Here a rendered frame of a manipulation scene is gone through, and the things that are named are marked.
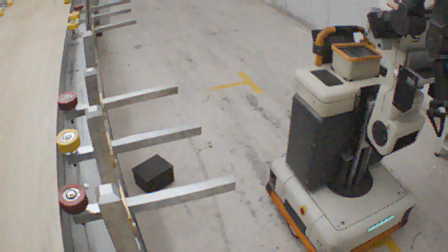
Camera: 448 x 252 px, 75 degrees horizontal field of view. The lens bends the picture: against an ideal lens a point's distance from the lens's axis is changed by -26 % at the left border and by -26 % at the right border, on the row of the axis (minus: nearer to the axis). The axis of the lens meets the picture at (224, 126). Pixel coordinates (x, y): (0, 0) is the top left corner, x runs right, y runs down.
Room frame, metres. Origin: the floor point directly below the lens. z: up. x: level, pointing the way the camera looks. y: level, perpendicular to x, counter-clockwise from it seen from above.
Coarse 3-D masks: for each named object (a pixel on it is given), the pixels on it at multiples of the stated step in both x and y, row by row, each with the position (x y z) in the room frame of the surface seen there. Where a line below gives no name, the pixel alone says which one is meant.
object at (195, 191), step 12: (216, 180) 0.69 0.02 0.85; (228, 180) 0.69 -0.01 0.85; (156, 192) 0.64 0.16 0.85; (168, 192) 0.65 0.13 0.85; (180, 192) 0.65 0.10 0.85; (192, 192) 0.65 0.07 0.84; (204, 192) 0.66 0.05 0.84; (216, 192) 0.67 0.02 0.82; (96, 204) 0.58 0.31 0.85; (132, 204) 0.60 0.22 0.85; (144, 204) 0.60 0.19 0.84; (156, 204) 0.62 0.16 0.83; (168, 204) 0.63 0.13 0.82; (72, 216) 0.53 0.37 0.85; (84, 216) 0.54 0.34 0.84; (96, 216) 0.55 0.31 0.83
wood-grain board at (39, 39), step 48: (48, 0) 2.88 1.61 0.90; (0, 48) 1.68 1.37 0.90; (48, 48) 1.55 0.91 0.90; (0, 96) 1.06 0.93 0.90; (48, 96) 1.04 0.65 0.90; (0, 144) 0.74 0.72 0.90; (48, 144) 0.75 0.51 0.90; (0, 192) 0.53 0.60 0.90; (48, 192) 0.55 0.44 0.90; (0, 240) 0.37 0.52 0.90; (48, 240) 0.40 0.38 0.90
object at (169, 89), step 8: (152, 88) 1.14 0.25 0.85; (160, 88) 1.14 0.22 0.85; (168, 88) 1.14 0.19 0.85; (176, 88) 1.15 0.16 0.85; (120, 96) 1.10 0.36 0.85; (128, 96) 1.09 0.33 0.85; (136, 96) 1.10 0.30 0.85; (144, 96) 1.11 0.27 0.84; (152, 96) 1.12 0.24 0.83; (160, 96) 1.13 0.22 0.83; (104, 104) 1.05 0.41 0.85; (112, 104) 1.06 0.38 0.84; (120, 104) 1.08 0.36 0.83; (128, 104) 1.09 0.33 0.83; (72, 112) 1.00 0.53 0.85; (80, 112) 1.02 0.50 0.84
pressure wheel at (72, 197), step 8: (72, 184) 0.58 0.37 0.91; (64, 192) 0.56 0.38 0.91; (72, 192) 0.55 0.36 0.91; (80, 192) 0.56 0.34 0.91; (64, 200) 0.53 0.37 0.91; (72, 200) 0.53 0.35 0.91; (80, 200) 0.53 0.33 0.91; (64, 208) 0.51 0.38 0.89; (72, 208) 0.51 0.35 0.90; (80, 208) 0.52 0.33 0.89
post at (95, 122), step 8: (88, 112) 0.54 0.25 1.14; (96, 112) 0.55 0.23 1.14; (88, 120) 0.53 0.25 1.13; (96, 120) 0.54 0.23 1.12; (88, 128) 0.53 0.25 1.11; (96, 128) 0.54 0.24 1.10; (104, 128) 0.55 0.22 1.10; (96, 136) 0.54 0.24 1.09; (104, 136) 0.54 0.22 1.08; (96, 144) 0.54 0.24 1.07; (104, 144) 0.54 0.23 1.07; (96, 152) 0.53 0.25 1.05; (104, 152) 0.54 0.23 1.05; (96, 160) 0.53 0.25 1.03; (104, 160) 0.54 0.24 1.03; (104, 168) 0.54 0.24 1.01; (112, 168) 0.54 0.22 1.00; (104, 176) 0.54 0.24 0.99; (112, 176) 0.54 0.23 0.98; (104, 184) 0.53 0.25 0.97
